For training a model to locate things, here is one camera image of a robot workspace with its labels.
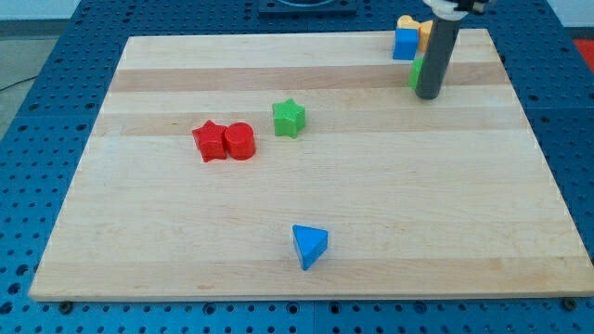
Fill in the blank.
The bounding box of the yellow heart block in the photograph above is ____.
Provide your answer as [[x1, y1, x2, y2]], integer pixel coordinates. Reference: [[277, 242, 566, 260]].
[[396, 15, 420, 30]]

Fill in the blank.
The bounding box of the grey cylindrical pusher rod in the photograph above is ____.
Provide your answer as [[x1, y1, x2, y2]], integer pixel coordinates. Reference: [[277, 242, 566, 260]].
[[415, 17, 461, 100]]

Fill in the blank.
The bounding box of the green star block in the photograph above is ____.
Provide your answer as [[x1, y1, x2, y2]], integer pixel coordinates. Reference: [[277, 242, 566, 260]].
[[272, 98, 305, 138]]

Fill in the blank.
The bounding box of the red cylinder block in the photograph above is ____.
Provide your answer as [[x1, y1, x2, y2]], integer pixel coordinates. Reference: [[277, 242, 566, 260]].
[[224, 122, 256, 161]]

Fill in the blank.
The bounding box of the yellow hexagon block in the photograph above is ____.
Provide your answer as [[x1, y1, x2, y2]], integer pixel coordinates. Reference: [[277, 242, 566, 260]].
[[418, 20, 433, 52]]

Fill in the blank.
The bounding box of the green block behind rod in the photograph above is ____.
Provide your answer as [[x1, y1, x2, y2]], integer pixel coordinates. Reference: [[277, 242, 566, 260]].
[[408, 58, 423, 90]]

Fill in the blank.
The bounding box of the red star block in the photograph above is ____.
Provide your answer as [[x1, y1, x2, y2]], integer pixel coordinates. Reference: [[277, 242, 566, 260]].
[[191, 120, 227, 162]]

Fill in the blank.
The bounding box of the blue triangle block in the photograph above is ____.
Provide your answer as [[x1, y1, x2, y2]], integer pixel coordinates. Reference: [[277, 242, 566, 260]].
[[291, 225, 329, 271]]

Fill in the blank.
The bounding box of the robot arm end white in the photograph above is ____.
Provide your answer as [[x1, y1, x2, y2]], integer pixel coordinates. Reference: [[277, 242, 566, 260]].
[[423, 0, 497, 21]]

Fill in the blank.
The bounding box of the blue cube block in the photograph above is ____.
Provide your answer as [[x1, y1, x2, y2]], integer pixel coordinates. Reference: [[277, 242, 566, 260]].
[[393, 28, 419, 60]]

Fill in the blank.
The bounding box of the wooden board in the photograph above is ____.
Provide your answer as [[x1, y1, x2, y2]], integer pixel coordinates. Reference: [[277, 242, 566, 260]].
[[30, 29, 593, 302]]

